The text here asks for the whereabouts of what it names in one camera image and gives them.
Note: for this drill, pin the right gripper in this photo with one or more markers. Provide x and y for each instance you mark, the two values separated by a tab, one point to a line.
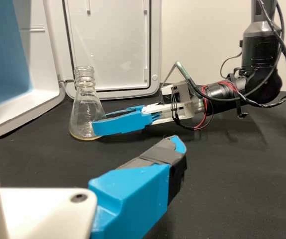
182	110

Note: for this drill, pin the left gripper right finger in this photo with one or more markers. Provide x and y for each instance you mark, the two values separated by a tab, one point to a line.
135	191

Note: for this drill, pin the clear flask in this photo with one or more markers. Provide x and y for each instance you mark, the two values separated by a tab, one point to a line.
85	112

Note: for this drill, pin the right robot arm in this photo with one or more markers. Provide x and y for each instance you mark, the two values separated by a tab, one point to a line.
257	49

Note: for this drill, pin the incubator door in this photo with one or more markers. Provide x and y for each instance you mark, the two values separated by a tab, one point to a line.
113	44

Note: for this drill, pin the white incubator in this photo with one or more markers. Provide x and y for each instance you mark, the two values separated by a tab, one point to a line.
11	62

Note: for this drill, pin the right wrist camera phone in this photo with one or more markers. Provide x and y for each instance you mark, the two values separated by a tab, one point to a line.
182	90

